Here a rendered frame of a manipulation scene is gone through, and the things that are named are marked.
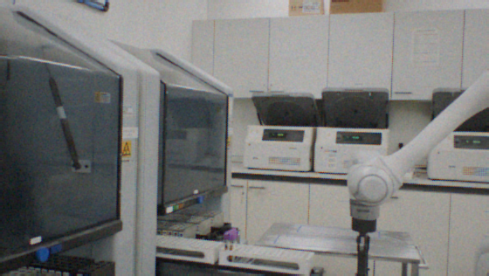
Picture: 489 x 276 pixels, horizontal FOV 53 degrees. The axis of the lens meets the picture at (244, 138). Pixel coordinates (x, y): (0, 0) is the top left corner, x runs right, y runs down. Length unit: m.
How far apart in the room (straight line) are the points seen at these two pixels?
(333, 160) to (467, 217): 1.03
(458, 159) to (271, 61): 1.69
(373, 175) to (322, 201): 2.61
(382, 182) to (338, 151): 2.57
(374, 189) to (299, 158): 2.63
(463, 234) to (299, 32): 2.03
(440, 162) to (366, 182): 2.56
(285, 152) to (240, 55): 1.00
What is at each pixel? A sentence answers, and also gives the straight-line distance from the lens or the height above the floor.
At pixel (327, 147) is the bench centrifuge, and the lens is 3.88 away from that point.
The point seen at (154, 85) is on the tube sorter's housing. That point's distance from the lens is 1.61.
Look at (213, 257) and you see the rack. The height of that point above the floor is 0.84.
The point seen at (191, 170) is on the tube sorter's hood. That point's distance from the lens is 1.86.
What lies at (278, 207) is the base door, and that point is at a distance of 4.00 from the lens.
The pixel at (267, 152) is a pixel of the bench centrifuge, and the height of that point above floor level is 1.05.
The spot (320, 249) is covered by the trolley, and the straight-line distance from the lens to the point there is 1.89.
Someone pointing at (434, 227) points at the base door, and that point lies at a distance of 3.90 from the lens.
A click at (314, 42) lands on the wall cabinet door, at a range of 4.24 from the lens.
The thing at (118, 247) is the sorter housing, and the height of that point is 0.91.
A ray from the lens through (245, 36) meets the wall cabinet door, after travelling 4.40.
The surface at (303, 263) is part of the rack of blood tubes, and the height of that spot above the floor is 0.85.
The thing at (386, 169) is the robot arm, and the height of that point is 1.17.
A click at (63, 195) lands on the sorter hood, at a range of 1.24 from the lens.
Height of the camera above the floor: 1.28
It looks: 2 degrees down
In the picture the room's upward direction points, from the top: 2 degrees clockwise
